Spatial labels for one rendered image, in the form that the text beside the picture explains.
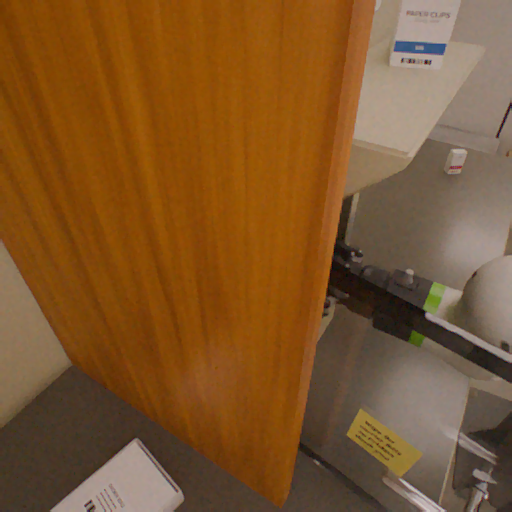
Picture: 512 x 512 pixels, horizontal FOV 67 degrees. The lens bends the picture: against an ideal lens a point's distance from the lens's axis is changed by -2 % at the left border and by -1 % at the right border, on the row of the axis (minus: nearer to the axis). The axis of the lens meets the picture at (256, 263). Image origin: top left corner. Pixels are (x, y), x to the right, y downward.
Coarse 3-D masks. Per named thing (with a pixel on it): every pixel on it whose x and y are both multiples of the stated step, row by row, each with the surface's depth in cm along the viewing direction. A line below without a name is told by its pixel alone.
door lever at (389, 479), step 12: (384, 480) 39; (396, 480) 39; (396, 492) 39; (408, 492) 38; (420, 492) 38; (468, 492) 39; (480, 492) 38; (408, 504) 38; (420, 504) 38; (432, 504) 38; (468, 504) 38; (480, 504) 38
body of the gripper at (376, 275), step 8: (336, 264) 62; (352, 264) 62; (360, 264) 62; (368, 264) 59; (352, 272) 61; (360, 272) 61; (368, 272) 57; (376, 272) 57; (384, 272) 57; (368, 280) 56; (376, 280) 56; (384, 280) 56
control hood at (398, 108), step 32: (384, 64) 40; (448, 64) 40; (384, 96) 34; (416, 96) 34; (448, 96) 34; (384, 128) 29; (416, 128) 29; (352, 160) 28; (384, 160) 27; (352, 192) 30
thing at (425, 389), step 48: (336, 288) 36; (336, 336) 40; (384, 336) 35; (432, 336) 32; (336, 384) 45; (384, 384) 39; (432, 384) 35; (480, 384) 31; (336, 432) 51; (432, 432) 38; (480, 432) 34; (432, 480) 43; (480, 480) 37
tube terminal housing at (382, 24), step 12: (384, 0) 44; (396, 0) 47; (384, 12) 45; (372, 24) 43; (384, 24) 47; (372, 36) 45; (384, 36) 48; (348, 204) 69; (348, 216) 71; (348, 228) 69
